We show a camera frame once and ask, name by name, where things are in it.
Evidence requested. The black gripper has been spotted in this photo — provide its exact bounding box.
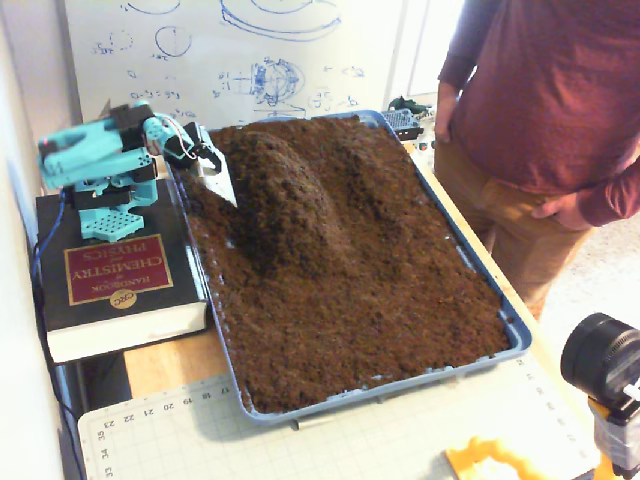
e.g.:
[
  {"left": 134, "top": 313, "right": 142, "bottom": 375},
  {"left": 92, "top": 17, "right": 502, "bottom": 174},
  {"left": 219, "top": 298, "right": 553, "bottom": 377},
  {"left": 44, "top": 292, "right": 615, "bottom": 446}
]
[{"left": 162, "top": 121, "right": 239, "bottom": 209}]

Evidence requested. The brown soil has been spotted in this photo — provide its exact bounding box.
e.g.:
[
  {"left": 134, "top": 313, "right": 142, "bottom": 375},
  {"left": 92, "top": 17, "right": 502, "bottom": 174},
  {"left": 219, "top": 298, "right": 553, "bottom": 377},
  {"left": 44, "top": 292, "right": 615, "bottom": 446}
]
[{"left": 167, "top": 115, "right": 512, "bottom": 415}]

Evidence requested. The person left forearm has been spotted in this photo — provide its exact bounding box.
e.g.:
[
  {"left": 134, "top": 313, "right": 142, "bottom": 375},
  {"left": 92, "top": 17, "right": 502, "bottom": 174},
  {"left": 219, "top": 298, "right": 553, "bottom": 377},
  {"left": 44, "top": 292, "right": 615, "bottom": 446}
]
[{"left": 579, "top": 152, "right": 640, "bottom": 226}]

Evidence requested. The person right forearm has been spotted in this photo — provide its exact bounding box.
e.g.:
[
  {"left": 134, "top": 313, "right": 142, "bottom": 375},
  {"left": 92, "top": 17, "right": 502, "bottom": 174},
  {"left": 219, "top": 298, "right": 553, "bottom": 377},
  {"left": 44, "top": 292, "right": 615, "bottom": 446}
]
[{"left": 437, "top": 29, "right": 482, "bottom": 101}]

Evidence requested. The person right hand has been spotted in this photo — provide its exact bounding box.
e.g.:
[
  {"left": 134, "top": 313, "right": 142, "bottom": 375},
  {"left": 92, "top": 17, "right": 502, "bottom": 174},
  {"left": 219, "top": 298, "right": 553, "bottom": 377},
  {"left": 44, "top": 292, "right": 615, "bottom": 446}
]
[{"left": 433, "top": 93, "right": 457, "bottom": 145}]

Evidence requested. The person left hand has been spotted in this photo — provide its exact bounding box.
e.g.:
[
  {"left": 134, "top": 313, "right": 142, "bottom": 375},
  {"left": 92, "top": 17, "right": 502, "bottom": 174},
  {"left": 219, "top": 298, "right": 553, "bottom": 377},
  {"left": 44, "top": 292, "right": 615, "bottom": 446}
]
[{"left": 530, "top": 192, "right": 596, "bottom": 232}]

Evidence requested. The whiteboard with blue drawings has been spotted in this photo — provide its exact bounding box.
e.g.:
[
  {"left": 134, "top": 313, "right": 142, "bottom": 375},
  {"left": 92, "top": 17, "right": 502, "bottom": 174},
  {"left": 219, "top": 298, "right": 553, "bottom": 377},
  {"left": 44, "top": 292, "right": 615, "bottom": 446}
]
[{"left": 62, "top": 0, "right": 406, "bottom": 146}]

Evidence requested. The black chemistry physics handbook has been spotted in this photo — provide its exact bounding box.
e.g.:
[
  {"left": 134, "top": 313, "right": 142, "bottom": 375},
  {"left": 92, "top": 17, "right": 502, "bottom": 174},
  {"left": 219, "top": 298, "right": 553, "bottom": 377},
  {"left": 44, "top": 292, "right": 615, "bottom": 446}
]
[{"left": 35, "top": 179, "right": 209, "bottom": 364}]

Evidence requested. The green object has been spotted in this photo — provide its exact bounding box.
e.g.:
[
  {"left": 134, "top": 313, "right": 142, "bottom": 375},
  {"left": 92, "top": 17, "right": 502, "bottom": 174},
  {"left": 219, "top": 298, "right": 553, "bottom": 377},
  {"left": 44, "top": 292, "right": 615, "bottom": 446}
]
[{"left": 387, "top": 95, "right": 434, "bottom": 114}]

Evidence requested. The white printed bag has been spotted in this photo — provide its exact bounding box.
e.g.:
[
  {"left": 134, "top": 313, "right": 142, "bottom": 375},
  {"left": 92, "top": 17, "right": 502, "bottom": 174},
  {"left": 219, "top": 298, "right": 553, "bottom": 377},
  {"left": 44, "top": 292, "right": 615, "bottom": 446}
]
[{"left": 403, "top": 104, "right": 439, "bottom": 174}]

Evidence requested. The grey metal bar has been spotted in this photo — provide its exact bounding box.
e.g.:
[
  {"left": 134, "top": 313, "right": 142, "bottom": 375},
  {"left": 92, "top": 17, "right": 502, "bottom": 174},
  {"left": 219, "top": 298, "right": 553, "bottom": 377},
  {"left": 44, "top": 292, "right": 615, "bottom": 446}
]
[{"left": 292, "top": 415, "right": 337, "bottom": 431}]

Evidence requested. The grey gridded cutting mat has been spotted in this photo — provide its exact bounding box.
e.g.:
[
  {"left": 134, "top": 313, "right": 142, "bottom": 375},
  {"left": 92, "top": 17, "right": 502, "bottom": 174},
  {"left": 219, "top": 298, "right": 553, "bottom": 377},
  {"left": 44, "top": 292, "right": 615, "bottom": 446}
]
[{"left": 77, "top": 349, "right": 601, "bottom": 480}]

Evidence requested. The person in maroon shirt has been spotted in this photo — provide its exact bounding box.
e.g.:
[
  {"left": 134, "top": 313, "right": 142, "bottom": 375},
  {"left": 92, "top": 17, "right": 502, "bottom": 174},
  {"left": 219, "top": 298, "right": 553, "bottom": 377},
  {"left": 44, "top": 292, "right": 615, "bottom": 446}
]
[{"left": 433, "top": 0, "right": 640, "bottom": 321}]

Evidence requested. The blue plastic tray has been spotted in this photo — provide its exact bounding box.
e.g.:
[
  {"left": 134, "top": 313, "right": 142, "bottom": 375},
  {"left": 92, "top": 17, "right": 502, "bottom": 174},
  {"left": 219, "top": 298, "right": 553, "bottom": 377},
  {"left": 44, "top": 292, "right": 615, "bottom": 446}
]
[{"left": 160, "top": 109, "right": 533, "bottom": 427}]

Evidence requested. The yellow plastic part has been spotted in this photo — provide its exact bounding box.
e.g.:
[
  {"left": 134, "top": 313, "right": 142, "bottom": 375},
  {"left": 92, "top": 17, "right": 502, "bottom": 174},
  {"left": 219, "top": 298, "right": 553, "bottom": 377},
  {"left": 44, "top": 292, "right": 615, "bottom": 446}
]
[{"left": 444, "top": 437, "right": 546, "bottom": 480}]

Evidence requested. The black webcam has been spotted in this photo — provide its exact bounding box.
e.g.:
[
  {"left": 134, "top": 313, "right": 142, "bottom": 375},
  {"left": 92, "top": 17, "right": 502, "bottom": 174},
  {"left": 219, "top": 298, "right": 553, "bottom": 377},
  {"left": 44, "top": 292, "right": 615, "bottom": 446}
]
[{"left": 559, "top": 312, "right": 640, "bottom": 406}]

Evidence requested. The blue cable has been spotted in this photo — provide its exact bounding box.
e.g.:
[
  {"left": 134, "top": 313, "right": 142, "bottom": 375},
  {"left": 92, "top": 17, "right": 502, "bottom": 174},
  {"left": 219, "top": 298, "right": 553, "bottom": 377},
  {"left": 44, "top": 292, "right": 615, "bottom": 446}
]
[{"left": 29, "top": 197, "right": 69, "bottom": 301}]

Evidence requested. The black cable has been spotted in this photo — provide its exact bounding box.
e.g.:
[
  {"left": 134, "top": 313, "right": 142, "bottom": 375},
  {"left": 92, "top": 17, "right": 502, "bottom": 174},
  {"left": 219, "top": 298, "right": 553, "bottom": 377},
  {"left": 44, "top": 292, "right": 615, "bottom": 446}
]
[{"left": 30, "top": 244, "right": 86, "bottom": 480}]

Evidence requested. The yellow taped camera stand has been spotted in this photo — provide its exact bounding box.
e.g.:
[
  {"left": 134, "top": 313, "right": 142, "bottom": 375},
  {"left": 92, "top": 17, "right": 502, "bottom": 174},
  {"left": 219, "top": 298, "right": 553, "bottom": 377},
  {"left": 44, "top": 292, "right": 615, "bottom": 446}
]
[{"left": 587, "top": 394, "right": 640, "bottom": 480}]

